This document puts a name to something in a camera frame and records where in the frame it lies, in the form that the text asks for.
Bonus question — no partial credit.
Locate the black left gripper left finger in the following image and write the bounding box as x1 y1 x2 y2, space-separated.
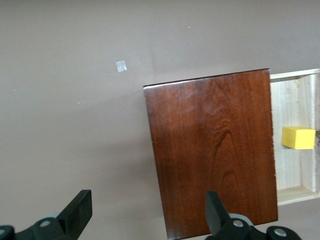
0 189 94 240

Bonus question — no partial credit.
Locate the yellow cube block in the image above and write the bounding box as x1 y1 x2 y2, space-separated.
281 125 317 151

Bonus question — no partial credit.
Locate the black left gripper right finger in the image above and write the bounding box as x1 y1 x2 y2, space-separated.
204 190 301 240

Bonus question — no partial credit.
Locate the wooden drawer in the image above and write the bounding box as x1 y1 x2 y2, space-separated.
269 67 320 207

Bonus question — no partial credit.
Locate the small square tape patch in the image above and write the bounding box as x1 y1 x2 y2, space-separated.
115 59 129 74

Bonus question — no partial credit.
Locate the dark brown wooden cabinet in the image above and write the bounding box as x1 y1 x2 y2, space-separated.
142 67 280 240

